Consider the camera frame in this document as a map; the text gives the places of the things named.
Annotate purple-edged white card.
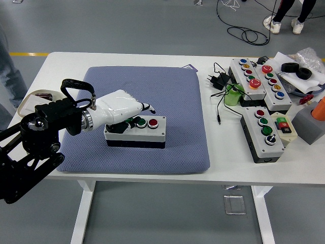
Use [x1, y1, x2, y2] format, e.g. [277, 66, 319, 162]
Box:
[181, 63, 199, 72]

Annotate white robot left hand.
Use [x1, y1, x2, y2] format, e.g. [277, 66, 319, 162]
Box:
[88, 89, 156, 134]

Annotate clear bubble wrap bag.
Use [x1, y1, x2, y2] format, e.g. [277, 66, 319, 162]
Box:
[288, 47, 325, 77]

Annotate five-button grey control box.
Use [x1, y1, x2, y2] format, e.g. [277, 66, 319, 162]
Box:
[227, 57, 267, 107]
[253, 64, 293, 112]

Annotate blue ring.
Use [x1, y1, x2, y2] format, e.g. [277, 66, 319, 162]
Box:
[289, 85, 325, 97]

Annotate grey block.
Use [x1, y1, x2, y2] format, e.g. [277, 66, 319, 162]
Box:
[291, 101, 325, 145]

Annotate black floor cable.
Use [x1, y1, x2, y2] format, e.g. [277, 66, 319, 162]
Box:
[215, 0, 325, 46]

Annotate white wall switch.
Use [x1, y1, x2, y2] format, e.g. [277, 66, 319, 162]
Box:
[24, 94, 61, 112]

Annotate blue-grey padded mat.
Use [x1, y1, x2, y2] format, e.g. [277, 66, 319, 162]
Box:
[55, 66, 211, 175]

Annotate black power adapter with cord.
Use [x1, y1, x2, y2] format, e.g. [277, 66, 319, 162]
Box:
[205, 62, 251, 126]

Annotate black foam ring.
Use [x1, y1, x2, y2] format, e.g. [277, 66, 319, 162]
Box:
[280, 62, 300, 73]
[297, 67, 313, 80]

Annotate person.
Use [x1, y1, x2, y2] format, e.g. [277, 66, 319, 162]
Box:
[0, 24, 28, 130]
[263, 0, 318, 35]

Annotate cream three-button switch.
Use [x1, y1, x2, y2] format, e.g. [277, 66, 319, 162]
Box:
[269, 111, 298, 148]

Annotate white paper sheet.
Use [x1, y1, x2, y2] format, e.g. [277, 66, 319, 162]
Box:
[273, 51, 325, 94]

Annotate four-button grey control box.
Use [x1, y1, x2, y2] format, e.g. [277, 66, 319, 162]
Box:
[240, 106, 285, 164]
[103, 115, 168, 149]

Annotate white floor cord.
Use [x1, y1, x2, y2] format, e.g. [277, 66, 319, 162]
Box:
[220, 0, 241, 12]

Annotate green plastic cup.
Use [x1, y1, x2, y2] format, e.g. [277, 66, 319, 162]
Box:
[223, 83, 244, 106]

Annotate white table leg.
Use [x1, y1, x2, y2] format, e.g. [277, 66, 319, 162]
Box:
[251, 185, 276, 244]
[71, 179, 96, 244]

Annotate clear floor plate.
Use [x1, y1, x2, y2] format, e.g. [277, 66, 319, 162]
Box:
[223, 195, 247, 216]

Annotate red valve handle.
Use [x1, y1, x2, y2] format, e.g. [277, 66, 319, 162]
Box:
[299, 94, 315, 105]

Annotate cream tray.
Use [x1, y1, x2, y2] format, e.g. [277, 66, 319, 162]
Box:
[17, 88, 61, 118]

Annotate orange cylinder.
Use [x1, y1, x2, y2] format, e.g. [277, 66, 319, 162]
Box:
[312, 96, 325, 122]

